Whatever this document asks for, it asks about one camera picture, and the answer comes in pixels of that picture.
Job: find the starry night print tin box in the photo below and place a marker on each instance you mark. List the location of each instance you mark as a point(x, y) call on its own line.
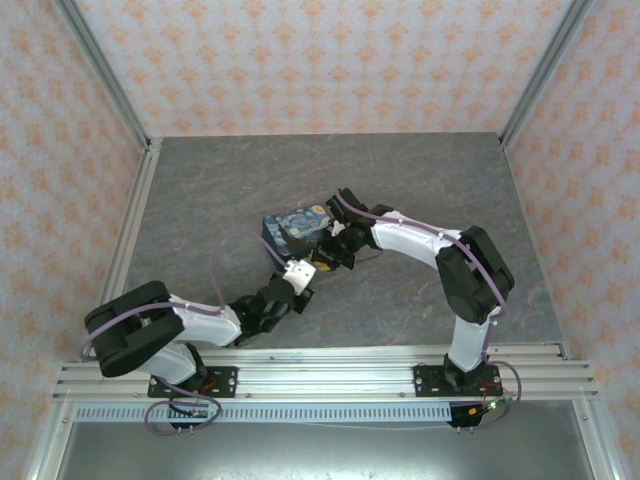
point(295, 230)

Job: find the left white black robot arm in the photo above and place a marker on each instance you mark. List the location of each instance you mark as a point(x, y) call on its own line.
point(210, 325)

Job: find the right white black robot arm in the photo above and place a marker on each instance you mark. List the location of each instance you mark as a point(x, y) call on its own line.
point(410, 240)

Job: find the small circuit board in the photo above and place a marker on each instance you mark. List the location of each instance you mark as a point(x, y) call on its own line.
point(197, 412)
point(494, 404)

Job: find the grey metal panel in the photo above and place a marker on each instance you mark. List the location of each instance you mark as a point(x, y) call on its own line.
point(325, 455)

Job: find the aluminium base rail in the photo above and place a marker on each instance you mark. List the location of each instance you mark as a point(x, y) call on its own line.
point(325, 380)

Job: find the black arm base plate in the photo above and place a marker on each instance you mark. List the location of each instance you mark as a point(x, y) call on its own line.
point(225, 382)
point(425, 382)

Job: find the aluminium side frame rail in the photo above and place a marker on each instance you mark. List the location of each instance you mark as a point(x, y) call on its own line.
point(130, 240)

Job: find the aluminium frame post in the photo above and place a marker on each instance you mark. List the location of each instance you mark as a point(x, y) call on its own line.
point(545, 65)
point(47, 450)
point(100, 70)
point(595, 440)

